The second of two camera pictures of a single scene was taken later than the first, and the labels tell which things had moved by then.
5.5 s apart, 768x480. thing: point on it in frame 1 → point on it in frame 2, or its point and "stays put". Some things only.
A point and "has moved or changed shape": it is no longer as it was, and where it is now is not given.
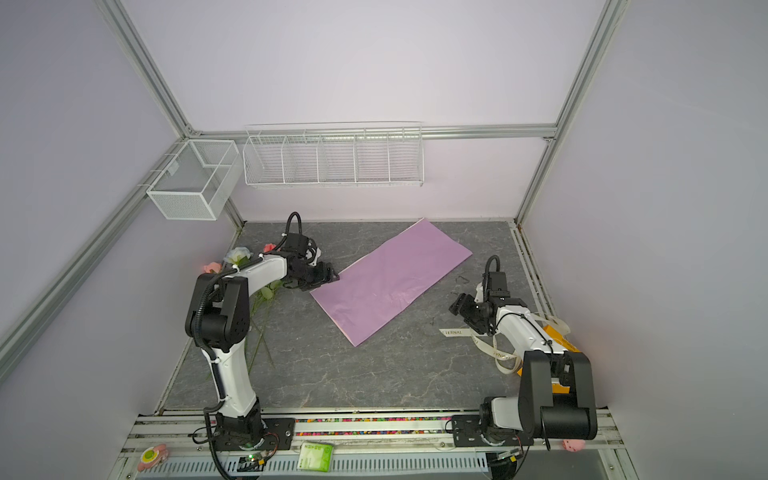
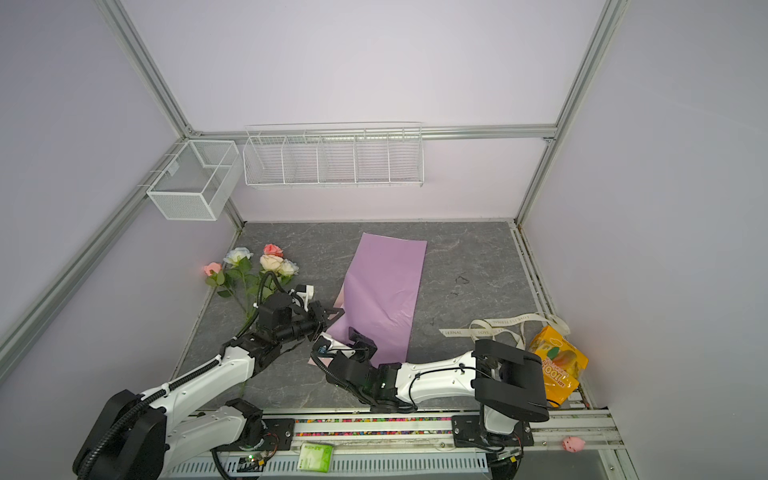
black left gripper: x=325 y=276 → x=318 y=314
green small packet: x=315 y=457 stays put
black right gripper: x=464 y=303 → x=366 y=346
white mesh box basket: x=196 y=183 stays put
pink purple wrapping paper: x=364 y=297 has moved or changed shape
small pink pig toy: x=574 y=445 stays put
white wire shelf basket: x=334 y=154 stays put
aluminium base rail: x=353 y=432 stays put
